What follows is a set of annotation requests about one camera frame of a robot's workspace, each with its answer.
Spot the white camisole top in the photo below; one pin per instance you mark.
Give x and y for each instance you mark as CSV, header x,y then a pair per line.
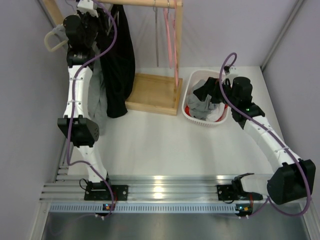
x,y
215,114

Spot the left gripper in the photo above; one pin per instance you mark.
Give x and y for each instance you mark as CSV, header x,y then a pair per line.
x,y
101,28

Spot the beige hanger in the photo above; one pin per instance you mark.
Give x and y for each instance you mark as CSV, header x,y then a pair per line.
x,y
110,24

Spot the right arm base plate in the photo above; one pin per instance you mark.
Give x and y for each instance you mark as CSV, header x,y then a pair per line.
x,y
226,193

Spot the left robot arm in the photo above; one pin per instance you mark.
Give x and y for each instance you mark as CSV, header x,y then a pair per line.
x,y
82,132

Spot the far grey tank top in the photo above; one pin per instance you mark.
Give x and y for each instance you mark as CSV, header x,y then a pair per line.
x,y
96,100

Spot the pink hanger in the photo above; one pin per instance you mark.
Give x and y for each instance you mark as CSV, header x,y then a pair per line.
x,y
167,18
175,44

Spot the black tank top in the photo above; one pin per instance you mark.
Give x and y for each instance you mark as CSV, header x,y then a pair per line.
x,y
119,67

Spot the light grey tank top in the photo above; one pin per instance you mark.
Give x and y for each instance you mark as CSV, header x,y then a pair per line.
x,y
201,105

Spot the aluminium mounting rail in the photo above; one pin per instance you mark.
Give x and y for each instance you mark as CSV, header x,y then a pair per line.
x,y
142,188

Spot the white plastic basket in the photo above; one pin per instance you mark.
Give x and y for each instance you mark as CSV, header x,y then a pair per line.
x,y
195,77

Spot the wooden clothes rack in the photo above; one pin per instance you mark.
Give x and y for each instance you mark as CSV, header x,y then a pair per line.
x,y
156,93

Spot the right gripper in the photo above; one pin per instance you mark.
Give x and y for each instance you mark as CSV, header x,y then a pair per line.
x,y
212,87

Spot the red tank top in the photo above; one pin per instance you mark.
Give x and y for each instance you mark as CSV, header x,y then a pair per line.
x,y
201,115

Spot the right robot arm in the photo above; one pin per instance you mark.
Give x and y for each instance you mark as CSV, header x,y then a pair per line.
x,y
292,178

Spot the cream hanger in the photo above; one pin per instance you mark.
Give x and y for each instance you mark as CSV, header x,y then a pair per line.
x,y
56,38

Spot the slotted cable duct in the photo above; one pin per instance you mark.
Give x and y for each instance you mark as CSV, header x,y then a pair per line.
x,y
104,208

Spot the taupe hanger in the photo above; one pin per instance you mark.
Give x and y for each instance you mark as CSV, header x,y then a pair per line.
x,y
155,9

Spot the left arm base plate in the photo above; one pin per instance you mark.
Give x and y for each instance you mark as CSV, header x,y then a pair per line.
x,y
120,192

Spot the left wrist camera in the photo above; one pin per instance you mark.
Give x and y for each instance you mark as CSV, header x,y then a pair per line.
x,y
88,6

